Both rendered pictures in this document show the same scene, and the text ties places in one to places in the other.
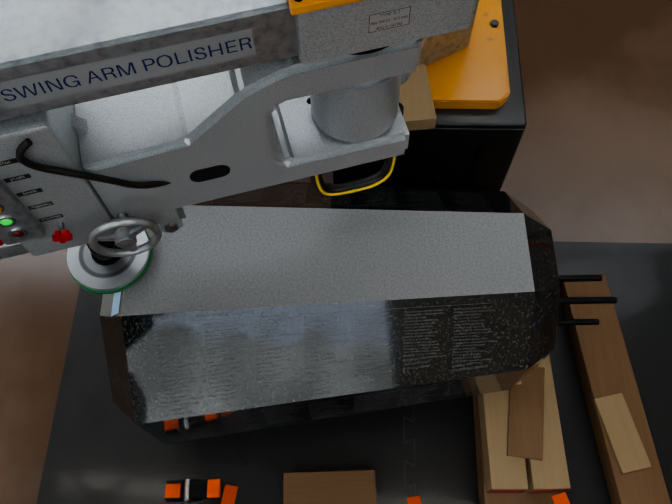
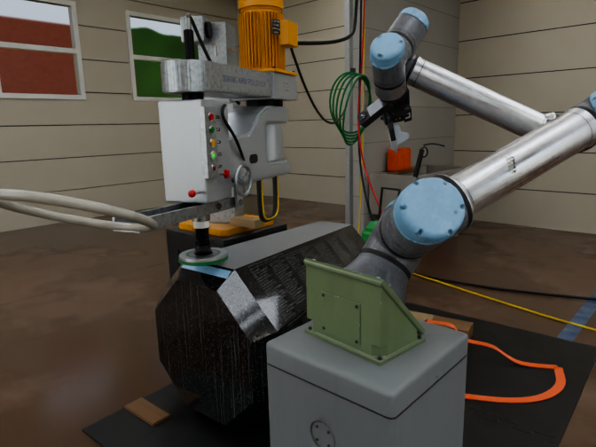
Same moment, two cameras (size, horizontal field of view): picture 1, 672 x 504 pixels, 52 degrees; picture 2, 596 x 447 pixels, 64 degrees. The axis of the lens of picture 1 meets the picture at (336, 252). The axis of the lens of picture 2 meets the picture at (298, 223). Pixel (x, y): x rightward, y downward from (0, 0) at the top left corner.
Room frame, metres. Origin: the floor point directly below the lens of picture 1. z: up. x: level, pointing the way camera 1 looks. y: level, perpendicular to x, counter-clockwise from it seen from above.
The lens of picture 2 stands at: (-0.79, 2.00, 1.42)
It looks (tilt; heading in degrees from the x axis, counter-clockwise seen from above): 12 degrees down; 306
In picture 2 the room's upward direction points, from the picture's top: 1 degrees counter-clockwise
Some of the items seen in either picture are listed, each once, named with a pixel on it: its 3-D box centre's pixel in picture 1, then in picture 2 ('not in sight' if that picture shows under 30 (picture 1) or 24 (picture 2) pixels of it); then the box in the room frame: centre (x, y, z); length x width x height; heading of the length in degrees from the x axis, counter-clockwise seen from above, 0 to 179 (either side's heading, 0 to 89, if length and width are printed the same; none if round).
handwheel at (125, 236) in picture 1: (123, 223); (236, 180); (0.68, 0.45, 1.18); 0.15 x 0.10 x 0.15; 103
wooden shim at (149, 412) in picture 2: not in sight; (146, 411); (1.11, 0.73, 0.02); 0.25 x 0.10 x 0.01; 177
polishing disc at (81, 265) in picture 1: (108, 252); (203, 254); (0.77, 0.59, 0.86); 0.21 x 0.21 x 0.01
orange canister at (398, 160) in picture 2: not in sight; (401, 158); (1.54, -3.29, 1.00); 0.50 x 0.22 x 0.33; 84
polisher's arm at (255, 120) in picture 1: (232, 125); (244, 152); (0.84, 0.20, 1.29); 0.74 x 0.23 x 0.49; 103
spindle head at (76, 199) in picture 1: (77, 149); (207, 152); (0.79, 0.51, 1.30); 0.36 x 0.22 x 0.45; 103
